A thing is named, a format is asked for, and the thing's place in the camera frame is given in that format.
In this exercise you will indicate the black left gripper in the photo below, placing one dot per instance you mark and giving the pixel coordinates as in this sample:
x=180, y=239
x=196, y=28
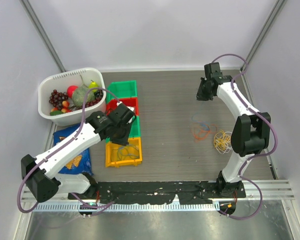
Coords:
x=123, y=141

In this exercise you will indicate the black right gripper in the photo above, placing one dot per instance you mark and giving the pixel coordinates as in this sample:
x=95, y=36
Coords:
x=200, y=95

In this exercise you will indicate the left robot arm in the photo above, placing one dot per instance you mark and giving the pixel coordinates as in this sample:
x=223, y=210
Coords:
x=41, y=173

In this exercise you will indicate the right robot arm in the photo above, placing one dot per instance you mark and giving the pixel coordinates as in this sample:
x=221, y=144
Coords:
x=251, y=132

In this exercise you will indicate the near green bin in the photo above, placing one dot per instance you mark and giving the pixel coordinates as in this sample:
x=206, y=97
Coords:
x=135, y=131

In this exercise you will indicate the green bin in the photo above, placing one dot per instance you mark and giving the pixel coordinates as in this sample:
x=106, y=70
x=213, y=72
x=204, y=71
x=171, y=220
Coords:
x=124, y=89
x=135, y=131

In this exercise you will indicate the yellow bin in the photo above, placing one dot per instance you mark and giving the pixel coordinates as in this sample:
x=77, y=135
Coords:
x=119, y=156

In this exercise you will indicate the red bin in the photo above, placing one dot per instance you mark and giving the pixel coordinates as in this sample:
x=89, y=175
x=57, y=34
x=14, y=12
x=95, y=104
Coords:
x=129, y=102

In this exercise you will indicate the far green bin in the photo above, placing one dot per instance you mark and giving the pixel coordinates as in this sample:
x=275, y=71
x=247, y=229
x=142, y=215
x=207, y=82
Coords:
x=124, y=89

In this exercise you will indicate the blue Doritos bag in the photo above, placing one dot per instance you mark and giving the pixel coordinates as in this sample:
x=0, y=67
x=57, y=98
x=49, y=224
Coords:
x=79, y=164

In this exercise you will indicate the yellow toy pear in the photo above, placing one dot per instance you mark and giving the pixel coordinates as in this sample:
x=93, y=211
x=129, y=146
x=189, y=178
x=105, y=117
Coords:
x=93, y=85

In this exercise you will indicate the green toy melon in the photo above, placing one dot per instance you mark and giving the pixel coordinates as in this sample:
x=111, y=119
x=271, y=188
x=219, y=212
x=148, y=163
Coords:
x=79, y=94

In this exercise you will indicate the small toy fruits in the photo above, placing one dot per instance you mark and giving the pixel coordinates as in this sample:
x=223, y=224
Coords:
x=61, y=107

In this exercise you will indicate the red toy apple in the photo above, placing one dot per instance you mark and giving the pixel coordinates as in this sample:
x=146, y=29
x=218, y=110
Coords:
x=70, y=90

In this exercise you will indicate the white plastic basket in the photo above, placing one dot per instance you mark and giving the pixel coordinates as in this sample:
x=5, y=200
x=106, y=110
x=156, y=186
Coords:
x=61, y=82

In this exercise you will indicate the dark red toy grapes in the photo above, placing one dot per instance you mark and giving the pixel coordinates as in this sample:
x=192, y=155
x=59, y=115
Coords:
x=57, y=98

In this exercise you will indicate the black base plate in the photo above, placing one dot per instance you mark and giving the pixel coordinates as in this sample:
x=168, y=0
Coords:
x=163, y=192

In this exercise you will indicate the white slotted cable duct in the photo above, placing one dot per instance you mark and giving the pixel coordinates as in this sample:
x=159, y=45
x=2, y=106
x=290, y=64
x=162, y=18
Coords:
x=173, y=207

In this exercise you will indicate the right aluminium frame post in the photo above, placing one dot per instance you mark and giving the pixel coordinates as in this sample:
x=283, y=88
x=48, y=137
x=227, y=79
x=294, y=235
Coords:
x=273, y=15

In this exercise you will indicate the aluminium frame post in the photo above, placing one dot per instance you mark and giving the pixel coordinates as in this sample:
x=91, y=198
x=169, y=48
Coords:
x=273, y=15
x=42, y=33

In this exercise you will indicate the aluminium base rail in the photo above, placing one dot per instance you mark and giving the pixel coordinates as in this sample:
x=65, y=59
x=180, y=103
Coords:
x=270, y=189

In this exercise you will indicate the left aluminium frame post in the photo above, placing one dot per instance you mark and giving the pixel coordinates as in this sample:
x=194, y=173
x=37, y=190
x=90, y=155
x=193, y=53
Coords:
x=42, y=33

